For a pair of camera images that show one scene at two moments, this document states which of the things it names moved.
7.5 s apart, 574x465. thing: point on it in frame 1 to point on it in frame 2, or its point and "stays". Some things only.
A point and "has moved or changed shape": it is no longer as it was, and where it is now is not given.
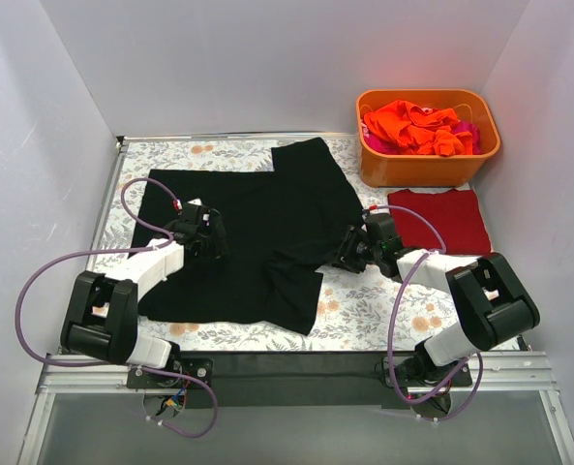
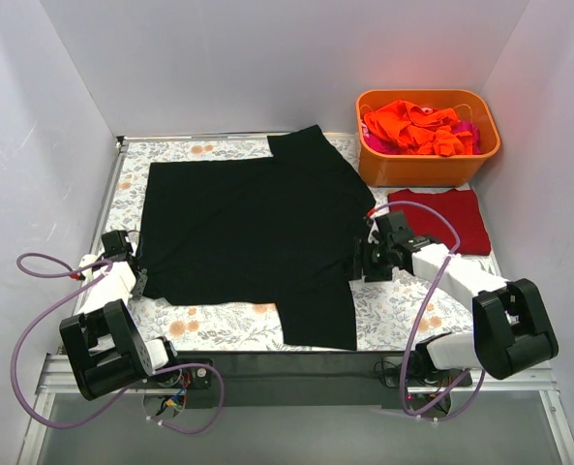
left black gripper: x=214 y=234 to x=138 y=279
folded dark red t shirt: x=456 y=213 stays
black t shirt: x=285 y=230 has moved or changed shape
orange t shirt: x=420 y=131 stays
